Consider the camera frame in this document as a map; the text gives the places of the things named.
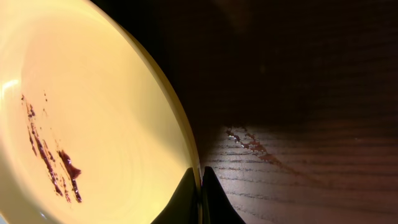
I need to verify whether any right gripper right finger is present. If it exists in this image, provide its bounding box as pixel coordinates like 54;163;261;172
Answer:
201;166;245;224

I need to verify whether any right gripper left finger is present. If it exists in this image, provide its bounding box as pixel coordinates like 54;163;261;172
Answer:
151;167;198;224

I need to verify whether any yellow plate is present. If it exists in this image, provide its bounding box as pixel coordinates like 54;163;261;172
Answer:
1;1;200;223

